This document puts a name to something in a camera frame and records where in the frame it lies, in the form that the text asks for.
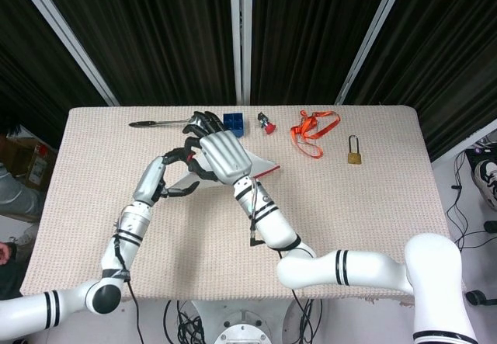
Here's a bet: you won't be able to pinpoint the red push button switch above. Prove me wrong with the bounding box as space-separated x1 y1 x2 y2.
255 112 277 135

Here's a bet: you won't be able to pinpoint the black and white sneaker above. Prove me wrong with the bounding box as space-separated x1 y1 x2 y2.
472 160 497 210

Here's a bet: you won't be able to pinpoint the orange lanyard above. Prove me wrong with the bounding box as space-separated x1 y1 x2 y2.
290 110 342 158

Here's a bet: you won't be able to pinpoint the bystander in grey sweater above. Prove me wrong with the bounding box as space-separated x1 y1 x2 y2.
0 113 46 301

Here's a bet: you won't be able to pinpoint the black cable bundle under base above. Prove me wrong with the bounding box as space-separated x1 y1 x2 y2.
162 299 323 344

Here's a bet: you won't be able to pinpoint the beige woven tablecloth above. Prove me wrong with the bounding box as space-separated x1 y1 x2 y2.
19 105 467 307

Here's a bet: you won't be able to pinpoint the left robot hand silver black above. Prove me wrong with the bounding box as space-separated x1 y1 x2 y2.
131 146 201 208

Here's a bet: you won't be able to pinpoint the blue cube block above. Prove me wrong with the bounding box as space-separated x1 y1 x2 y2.
223 113 246 139

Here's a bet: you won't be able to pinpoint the cardboard box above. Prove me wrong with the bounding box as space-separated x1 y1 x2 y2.
5 136 59 193

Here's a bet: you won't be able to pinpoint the clear zipper pouch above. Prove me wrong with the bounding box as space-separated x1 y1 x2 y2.
166 148 282 200

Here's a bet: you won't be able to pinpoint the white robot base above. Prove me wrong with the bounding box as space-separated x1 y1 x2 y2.
192 299 296 344

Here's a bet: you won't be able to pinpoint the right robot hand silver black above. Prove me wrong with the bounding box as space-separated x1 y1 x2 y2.
181 109 254 186

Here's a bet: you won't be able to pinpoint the aluminium frame post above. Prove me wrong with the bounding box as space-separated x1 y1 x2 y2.
228 0 254 106
10 0 120 107
335 0 412 106

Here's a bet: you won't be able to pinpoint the brass padlock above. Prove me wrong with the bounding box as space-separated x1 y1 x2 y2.
346 134 365 165

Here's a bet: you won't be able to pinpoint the black pleated curtain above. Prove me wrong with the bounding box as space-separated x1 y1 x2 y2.
33 0 237 107
250 0 398 106
0 0 110 127
343 0 497 162

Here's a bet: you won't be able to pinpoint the black floor cables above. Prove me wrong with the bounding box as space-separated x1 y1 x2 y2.
444 148 497 273

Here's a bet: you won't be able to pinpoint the steel ladle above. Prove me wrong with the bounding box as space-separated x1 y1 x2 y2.
128 115 195 129

